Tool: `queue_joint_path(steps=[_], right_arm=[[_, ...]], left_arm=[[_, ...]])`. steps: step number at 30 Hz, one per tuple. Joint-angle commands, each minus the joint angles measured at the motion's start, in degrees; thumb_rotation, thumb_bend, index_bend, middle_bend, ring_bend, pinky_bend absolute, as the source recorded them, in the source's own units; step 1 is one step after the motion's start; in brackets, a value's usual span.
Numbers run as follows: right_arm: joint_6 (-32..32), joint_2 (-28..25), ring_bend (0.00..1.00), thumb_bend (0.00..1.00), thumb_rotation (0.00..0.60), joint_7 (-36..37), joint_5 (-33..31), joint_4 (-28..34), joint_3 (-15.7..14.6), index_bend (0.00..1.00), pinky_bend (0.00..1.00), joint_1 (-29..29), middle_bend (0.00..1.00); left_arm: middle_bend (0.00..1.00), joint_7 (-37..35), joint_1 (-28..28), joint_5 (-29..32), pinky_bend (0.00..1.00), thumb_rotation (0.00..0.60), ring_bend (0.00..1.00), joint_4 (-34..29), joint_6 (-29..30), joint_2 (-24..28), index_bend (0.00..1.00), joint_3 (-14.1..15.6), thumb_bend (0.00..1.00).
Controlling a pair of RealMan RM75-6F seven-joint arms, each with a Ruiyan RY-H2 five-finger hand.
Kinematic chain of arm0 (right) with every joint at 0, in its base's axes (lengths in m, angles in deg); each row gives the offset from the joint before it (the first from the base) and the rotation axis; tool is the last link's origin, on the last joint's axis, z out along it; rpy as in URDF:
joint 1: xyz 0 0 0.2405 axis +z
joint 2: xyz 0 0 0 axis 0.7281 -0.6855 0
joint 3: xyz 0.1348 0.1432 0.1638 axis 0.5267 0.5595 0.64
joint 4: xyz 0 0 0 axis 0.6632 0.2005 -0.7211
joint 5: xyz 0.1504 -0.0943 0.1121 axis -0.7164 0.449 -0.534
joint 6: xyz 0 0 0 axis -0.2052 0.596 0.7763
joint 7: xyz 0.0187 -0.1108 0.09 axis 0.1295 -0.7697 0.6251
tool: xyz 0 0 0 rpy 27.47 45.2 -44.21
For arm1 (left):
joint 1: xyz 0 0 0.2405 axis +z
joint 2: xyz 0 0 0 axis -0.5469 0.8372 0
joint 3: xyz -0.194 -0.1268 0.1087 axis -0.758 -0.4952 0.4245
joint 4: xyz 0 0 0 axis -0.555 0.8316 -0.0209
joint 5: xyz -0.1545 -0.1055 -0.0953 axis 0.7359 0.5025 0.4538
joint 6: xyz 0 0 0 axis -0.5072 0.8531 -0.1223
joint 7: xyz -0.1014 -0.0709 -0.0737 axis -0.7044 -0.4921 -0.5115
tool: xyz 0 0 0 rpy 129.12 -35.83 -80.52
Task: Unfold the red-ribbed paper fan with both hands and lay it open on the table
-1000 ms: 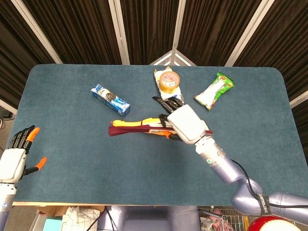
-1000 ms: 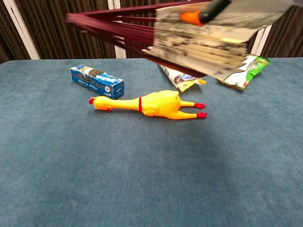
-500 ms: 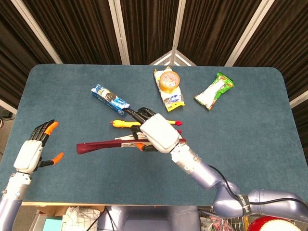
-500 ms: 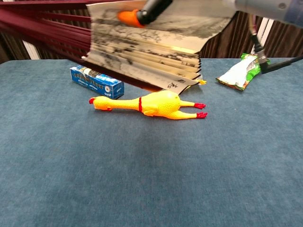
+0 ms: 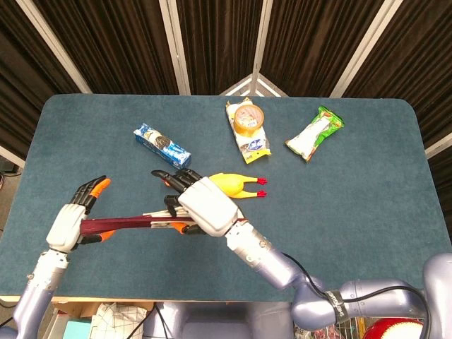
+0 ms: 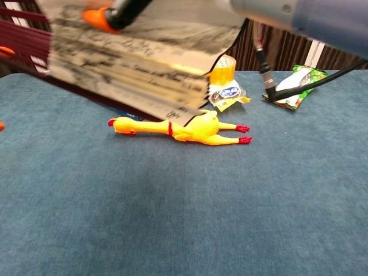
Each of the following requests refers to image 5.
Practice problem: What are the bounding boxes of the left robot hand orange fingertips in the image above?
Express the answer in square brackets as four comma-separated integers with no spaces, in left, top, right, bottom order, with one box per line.
[45,175,117,254]

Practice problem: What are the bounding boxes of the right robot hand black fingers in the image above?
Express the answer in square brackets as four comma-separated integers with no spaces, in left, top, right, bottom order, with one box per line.
[150,168,245,237]

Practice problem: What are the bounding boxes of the paper folding fan red ribs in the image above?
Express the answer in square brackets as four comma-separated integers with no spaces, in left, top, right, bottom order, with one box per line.
[80,208,250,237]

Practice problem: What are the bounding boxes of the yellow rubber chicken toy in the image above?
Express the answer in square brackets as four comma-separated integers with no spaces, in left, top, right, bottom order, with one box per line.
[208,172,268,199]

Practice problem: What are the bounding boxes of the blue cookie box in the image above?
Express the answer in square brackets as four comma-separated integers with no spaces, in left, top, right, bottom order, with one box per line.
[133,122,193,173]

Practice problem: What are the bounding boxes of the white snack packet yellow tab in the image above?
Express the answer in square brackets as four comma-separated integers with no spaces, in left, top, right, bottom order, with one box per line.
[225,97,272,166]

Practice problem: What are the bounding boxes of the blue felt table cover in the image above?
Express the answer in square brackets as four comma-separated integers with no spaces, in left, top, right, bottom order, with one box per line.
[0,93,452,305]

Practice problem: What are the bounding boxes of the brown cardboard box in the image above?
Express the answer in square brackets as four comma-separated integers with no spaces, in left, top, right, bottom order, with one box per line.
[52,299,156,319]

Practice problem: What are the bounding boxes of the yellow clear tape roll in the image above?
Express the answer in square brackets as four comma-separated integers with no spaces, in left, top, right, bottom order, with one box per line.
[233,105,266,136]

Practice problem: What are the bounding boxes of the teal box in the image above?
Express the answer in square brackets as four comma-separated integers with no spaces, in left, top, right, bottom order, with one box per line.
[61,319,93,339]

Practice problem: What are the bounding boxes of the white checkered cloth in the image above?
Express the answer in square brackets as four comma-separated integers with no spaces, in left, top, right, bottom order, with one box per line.
[90,302,148,339]

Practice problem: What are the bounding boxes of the lilac grey robot torso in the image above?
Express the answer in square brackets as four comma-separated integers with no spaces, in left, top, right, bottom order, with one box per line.
[143,302,296,339]

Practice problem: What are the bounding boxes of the green white snack bag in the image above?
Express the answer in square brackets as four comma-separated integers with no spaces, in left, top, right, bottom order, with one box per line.
[285,106,345,163]

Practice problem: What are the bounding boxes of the dark brown pleated curtain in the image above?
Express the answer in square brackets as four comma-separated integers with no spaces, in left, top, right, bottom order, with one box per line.
[0,0,452,227]

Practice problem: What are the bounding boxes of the red white ball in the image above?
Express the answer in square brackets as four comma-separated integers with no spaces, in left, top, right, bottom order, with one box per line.
[363,317,424,339]

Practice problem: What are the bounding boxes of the light wooden beam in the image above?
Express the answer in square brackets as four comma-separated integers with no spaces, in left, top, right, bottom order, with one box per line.
[425,132,452,160]
[0,144,26,170]

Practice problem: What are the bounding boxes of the white triangular frame base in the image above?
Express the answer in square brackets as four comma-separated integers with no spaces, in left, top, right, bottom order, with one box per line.
[218,72,290,97]

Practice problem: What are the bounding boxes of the black velcro strap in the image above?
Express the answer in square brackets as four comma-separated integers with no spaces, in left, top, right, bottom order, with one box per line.
[326,289,350,323]

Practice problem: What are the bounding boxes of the white screen frame post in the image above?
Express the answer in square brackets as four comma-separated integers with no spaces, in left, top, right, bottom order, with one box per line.
[330,0,403,98]
[16,0,93,95]
[158,0,191,95]
[252,0,275,76]

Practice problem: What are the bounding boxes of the metal wire basket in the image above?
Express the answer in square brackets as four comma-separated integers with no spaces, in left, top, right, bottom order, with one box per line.
[292,314,368,339]

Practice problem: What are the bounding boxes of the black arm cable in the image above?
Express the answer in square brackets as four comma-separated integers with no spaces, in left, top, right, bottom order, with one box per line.
[280,252,434,339]

